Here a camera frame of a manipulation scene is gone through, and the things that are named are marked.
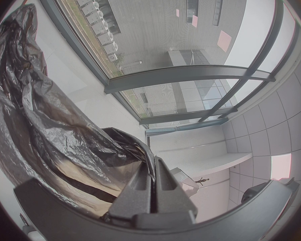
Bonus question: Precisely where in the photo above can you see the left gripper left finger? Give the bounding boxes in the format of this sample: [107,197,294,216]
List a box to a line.
[109,157,156,219]

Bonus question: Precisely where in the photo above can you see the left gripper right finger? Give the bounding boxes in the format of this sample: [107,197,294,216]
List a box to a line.
[154,156,198,217]

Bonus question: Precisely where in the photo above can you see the black plastic bag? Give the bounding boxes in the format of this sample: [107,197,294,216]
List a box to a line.
[0,4,156,221]

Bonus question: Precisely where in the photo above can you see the window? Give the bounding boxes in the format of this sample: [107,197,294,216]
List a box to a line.
[35,0,301,138]

